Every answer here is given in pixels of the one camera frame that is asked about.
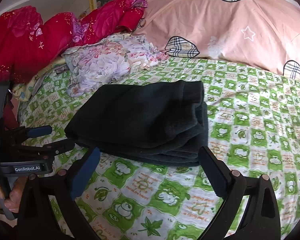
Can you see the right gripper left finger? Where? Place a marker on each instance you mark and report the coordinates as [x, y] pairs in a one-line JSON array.
[[36, 216]]

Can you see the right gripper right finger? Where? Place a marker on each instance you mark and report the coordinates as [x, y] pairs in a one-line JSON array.
[[260, 220]]

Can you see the black pants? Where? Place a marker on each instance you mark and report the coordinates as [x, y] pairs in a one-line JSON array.
[[162, 123]]

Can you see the left hand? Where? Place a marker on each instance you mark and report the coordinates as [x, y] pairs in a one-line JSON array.
[[13, 201]]

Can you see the red floral blanket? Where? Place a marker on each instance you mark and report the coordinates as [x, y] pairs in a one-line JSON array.
[[27, 44]]

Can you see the pale floral cloth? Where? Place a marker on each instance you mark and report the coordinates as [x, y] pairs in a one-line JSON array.
[[94, 65]]

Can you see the pink quilt with plaid hearts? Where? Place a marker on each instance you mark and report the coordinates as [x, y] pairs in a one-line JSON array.
[[260, 33]]

